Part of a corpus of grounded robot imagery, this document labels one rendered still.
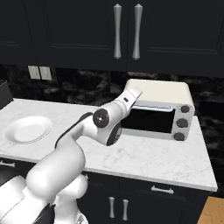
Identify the black base cupboard door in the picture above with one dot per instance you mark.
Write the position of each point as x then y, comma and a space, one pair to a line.
157, 211
102, 207

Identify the black wall cupboard door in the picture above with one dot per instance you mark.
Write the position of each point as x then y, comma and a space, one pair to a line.
180, 32
75, 29
13, 29

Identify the black box appliance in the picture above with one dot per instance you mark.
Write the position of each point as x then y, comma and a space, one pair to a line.
5, 94

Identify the cream white toaster oven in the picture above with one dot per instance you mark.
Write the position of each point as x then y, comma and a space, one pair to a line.
163, 92

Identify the black glass toaster oven door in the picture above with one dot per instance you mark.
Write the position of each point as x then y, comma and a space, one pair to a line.
151, 121

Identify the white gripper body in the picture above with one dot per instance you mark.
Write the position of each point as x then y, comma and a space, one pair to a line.
134, 94

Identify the beige wall socket plate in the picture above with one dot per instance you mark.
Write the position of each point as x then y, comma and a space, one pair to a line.
34, 72
45, 73

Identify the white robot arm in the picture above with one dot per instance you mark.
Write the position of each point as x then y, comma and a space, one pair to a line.
58, 166

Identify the dark grey toaster oven knob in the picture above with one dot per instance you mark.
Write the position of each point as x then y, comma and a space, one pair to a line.
185, 109
182, 122
179, 136

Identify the black drawer front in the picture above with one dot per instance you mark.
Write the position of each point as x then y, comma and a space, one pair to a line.
163, 189
13, 167

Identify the white round plate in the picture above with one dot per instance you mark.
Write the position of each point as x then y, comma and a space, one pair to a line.
27, 129

